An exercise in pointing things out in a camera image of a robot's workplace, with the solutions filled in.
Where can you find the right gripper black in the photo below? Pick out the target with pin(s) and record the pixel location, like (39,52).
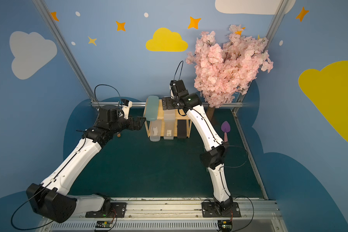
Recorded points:
(167,103)

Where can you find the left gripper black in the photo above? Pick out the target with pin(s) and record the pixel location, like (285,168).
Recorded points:
(137,123)

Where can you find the frosted pencil case with label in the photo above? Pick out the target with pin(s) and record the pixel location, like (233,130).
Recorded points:
(169,127)

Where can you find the teal pencil case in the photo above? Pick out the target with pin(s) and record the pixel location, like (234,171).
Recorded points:
(152,106)

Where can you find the clear rounded pencil case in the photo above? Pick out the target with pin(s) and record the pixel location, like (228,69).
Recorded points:
(155,130)

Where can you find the black pencil case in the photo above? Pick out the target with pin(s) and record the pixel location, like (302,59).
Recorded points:
(181,129)

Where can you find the tall frosted grey pencil case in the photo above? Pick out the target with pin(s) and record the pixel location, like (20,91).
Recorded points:
(169,115)

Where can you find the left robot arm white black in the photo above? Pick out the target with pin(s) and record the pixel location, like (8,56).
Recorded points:
(51,198)

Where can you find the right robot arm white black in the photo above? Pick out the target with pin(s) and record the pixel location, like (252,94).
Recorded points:
(216,148)

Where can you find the light wooden shelf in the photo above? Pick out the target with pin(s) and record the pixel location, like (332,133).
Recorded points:
(179,115)

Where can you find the purple toy trowel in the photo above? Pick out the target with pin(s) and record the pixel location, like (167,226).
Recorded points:
(226,128)

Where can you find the pink cherry blossom tree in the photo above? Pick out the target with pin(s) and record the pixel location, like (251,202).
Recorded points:
(223,70)

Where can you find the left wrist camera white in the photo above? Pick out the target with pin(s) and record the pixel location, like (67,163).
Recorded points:
(125,107)

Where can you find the aluminium frame rail back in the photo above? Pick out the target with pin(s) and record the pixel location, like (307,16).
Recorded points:
(143,104)

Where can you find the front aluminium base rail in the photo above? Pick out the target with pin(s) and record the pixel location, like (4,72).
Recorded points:
(176,215)

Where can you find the left aluminium frame post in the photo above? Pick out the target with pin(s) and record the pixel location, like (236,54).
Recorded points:
(57,34)

